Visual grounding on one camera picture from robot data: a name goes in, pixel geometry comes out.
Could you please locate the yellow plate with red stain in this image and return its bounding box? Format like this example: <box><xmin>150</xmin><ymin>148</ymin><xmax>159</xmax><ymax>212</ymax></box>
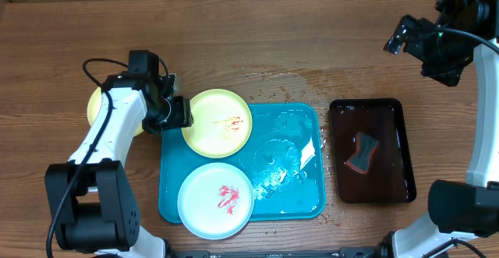
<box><xmin>86</xmin><ymin>87</ymin><xmax>147</xmax><ymax>140</ymax></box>

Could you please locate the orange and black sponge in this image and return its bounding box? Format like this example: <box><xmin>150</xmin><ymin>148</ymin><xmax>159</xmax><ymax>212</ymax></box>
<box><xmin>345</xmin><ymin>133</ymin><xmax>379</xmax><ymax>174</ymax></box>

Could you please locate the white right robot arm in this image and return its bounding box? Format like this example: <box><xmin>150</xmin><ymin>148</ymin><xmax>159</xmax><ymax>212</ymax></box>
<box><xmin>375</xmin><ymin>0</ymin><xmax>498</xmax><ymax>257</ymax></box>

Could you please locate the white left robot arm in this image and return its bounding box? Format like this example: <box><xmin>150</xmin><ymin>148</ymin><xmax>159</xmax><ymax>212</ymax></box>
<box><xmin>44</xmin><ymin>69</ymin><xmax>193</xmax><ymax>257</ymax></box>

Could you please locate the teal plastic tray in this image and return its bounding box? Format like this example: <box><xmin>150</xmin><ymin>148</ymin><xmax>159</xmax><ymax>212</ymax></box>
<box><xmin>158</xmin><ymin>103</ymin><xmax>326</xmax><ymax>223</ymax></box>

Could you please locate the black water tray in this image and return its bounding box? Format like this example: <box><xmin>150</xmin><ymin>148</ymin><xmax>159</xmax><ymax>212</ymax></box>
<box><xmin>329</xmin><ymin>98</ymin><xmax>417</xmax><ymax>204</ymax></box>

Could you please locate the small yellow plate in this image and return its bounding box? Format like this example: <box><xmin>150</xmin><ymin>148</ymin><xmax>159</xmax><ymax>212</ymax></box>
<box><xmin>182</xmin><ymin>89</ymin><xmax>253</xmax><ymax>158</ymax></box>

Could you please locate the light blue plate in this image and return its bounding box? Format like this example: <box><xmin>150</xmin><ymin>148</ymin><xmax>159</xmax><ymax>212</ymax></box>
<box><xmin>177</xmin><ymin>162</ymin><xmax>254</xmax><ymax>240</ymax></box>

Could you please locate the black rail at table edge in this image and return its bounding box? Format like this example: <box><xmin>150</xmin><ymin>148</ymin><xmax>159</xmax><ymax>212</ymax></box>
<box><xmin>175</xmin><ymin>246</ymin><xmax>391</xmax><ymax>258</ymax></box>

